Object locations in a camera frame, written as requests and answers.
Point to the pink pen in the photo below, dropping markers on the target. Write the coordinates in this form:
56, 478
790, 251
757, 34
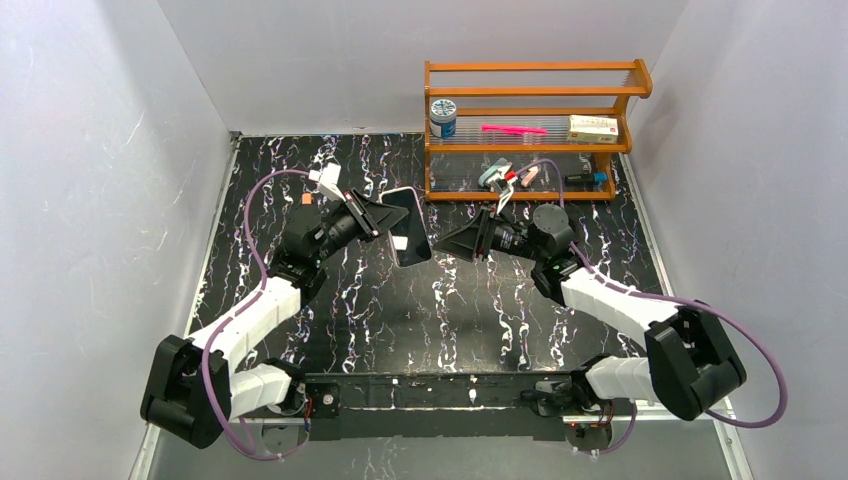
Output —
513, 129

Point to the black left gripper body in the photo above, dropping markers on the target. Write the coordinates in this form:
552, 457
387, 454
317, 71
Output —
361, 215

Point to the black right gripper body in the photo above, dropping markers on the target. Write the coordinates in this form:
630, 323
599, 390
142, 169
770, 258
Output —
491, 232

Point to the black base bar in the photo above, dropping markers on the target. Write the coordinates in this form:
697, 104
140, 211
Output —
430, 405

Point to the teal white stapler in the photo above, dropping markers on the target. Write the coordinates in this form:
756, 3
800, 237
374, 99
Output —
499, 168

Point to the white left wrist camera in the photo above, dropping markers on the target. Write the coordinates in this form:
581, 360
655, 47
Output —
326, 180

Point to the black smartphone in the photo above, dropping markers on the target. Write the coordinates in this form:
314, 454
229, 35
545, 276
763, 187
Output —
412, 232

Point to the black blue marker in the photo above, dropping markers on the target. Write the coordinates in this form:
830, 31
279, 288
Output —
586, 179

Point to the orange wooden shelf rack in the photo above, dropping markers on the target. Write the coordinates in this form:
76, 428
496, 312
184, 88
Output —
531, 94

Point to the pink white clip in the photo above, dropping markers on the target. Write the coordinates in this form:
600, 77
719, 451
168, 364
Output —
527, 175

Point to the blue white round jar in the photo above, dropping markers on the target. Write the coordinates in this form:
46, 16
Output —
442, 118

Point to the pink phone case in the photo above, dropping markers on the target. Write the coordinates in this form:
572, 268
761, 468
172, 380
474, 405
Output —
405, 225

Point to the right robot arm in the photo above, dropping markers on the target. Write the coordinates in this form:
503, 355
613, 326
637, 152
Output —
689, 362

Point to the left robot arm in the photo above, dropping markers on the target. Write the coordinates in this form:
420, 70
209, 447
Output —
195, 388

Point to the white red small box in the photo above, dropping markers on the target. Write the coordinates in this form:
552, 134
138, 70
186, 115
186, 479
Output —
593, 129

